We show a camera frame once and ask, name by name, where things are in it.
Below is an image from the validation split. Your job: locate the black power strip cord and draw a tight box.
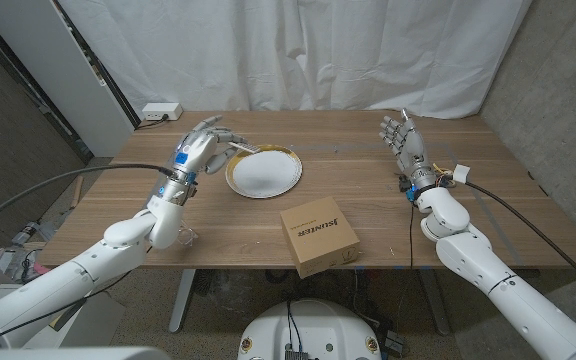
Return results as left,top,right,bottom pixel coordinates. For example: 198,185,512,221
134,114,170,131

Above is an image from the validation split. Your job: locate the white curtain backdrop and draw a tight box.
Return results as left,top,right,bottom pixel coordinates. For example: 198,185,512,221
57,0,534,120

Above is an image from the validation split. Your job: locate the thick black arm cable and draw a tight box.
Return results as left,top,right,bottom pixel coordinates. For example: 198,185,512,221
465,179,576,299
0,162,175,235

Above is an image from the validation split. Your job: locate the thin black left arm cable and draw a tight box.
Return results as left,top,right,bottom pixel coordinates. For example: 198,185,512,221
0,269,135,349

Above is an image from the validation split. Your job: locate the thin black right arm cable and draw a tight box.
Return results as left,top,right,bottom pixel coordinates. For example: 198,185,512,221
407,200,416,271

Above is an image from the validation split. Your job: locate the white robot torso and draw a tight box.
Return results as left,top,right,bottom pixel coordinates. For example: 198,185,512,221
237,298,383,360

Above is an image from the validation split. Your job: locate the white pocket calculator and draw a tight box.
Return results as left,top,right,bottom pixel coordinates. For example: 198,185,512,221
227,140,264,154

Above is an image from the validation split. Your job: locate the white power strip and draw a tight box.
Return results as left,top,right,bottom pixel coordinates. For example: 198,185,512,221
141,102,184,122

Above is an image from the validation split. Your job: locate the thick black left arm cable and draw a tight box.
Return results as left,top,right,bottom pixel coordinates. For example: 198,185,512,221
0,162,175,235

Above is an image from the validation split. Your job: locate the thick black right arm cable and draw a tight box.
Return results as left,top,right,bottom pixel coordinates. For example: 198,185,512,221
465,179,576,299

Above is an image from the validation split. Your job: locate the brown cardboard box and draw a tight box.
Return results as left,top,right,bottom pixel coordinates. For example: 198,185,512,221
279,195,361,279

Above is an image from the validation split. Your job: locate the grey metal table leg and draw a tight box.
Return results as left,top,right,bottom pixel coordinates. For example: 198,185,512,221
168,269,197,334
419,269,452,337

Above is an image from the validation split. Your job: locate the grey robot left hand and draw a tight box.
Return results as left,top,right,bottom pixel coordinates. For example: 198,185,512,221
150,115,249,207

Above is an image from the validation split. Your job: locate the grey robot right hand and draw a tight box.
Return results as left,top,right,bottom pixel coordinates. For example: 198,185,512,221
378,108,439,195

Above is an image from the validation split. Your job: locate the white paper plate gold rim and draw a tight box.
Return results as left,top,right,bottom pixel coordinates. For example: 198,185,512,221
224,144,303,200

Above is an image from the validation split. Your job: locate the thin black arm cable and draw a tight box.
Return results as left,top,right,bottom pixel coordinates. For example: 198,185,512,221
0,269,135,349
407,200,416,271

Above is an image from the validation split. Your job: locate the white cabinet panel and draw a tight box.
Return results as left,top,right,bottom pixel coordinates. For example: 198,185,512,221
0,0,136,159

